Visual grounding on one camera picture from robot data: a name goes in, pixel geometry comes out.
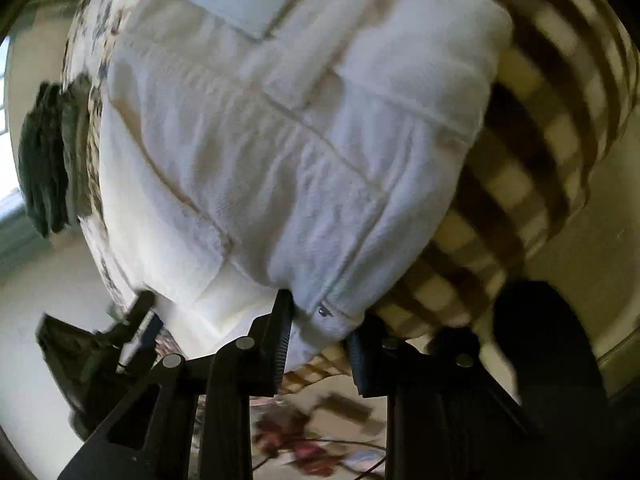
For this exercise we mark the stack of folded jeans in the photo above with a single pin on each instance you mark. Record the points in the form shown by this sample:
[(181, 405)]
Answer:
[(52, 157)]

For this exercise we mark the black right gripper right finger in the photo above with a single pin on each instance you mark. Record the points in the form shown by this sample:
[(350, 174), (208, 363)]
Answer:
[(447, 417)]

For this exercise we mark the white pants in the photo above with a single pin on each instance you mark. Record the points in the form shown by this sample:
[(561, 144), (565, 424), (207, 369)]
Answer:
[(248, 146)]

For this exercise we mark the floral bed blanket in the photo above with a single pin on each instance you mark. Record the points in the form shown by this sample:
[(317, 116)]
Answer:
[(565, 88)]

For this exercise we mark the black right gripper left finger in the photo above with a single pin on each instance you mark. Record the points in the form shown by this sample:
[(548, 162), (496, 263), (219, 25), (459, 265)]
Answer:
[(149, 433)]

